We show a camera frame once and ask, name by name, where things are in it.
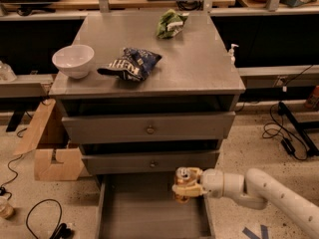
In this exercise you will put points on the white bowl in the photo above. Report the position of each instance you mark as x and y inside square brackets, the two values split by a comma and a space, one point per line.
[74, 61]

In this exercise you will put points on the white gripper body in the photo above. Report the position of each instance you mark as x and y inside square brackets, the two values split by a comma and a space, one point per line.
[212, 181]

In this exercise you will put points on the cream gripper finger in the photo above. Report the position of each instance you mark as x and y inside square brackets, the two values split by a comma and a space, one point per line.
[188, 191]
[195, 174]

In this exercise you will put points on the clear plastic cup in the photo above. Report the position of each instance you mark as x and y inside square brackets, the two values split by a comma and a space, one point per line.
[6, 210]

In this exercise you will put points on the grey middle drawer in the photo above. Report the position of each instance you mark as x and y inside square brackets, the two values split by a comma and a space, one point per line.
[149, 161]

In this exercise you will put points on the green chip bag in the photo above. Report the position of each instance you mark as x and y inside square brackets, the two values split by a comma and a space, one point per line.
[170, 24]

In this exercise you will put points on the wooden block stand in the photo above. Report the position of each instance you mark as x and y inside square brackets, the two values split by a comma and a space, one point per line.
[55, 158]

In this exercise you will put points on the white pump bottle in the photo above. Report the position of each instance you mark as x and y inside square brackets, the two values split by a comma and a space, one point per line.
[231, 53]

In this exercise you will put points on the grey top drawer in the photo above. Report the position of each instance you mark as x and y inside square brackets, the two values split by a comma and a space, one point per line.
[153, 127]

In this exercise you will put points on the orange bottle on floor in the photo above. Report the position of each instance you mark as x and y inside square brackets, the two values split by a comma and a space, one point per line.
[313, 100]

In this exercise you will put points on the blue chip bag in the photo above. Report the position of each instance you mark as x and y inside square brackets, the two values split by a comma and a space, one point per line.
[134, 65]

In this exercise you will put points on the orange soda can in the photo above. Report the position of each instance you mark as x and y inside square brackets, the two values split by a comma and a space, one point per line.
[182, 178]

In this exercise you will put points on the grey drawer cabinet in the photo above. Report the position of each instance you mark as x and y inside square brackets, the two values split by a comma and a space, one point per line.
[149, 104]

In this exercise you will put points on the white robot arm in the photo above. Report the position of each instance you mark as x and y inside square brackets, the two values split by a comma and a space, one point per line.
[253, 190]

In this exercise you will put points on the grey open bottom drawer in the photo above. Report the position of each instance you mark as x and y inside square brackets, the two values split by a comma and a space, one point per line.
[141, 206]

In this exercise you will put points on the clear container at left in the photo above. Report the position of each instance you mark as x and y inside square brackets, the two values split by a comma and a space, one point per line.
[6, 73]

